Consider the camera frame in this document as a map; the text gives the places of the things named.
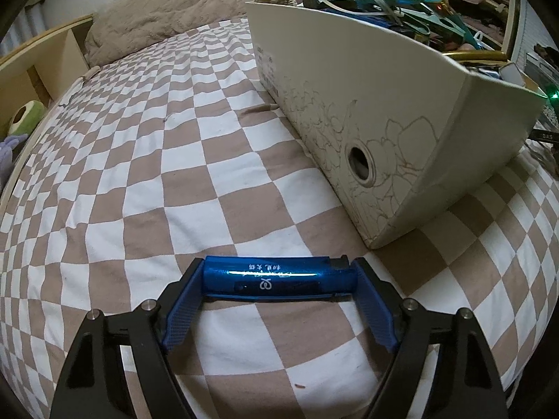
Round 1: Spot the clear storage box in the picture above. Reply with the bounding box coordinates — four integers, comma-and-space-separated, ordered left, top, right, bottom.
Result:
524, 44, 559, 92

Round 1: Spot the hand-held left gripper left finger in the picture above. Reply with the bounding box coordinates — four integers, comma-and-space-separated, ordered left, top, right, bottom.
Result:
50, 258, 206, 419

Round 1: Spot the gold metallic tube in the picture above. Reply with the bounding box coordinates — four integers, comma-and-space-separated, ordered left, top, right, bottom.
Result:
440, 49, 509, 62

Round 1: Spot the wooden bedside shelf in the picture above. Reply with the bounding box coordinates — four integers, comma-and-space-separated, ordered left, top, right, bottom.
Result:
0, 14, 96, 140

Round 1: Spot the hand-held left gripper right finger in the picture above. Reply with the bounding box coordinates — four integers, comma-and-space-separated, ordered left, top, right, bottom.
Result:
349, 257, 509, 419

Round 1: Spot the white cardboard box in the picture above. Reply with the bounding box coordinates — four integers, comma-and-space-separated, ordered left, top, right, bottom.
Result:
245, 1, 546, 251

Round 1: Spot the teal clothes clip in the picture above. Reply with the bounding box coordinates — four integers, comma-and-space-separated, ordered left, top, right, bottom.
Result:
419, 8, 479, 49

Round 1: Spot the purple plush toy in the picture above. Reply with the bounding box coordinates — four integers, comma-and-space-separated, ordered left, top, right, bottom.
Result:
0, 134, 28, 188

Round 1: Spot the wooden clothes shelf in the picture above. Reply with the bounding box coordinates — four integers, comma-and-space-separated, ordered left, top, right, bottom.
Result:
413, 0, 522, 55

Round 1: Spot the pale grey curtain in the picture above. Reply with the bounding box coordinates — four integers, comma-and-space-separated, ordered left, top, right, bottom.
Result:
0, 0, 46, 55

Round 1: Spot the avocado plush toy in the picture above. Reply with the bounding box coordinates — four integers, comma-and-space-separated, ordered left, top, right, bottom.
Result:
8, 100, 48, 137

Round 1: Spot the blue lighter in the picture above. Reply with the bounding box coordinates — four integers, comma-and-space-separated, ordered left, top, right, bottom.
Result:
202, 255, 359, 302

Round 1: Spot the beige fluffy duvet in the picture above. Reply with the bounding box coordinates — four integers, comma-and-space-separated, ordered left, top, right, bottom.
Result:
84, 0, 422, 67

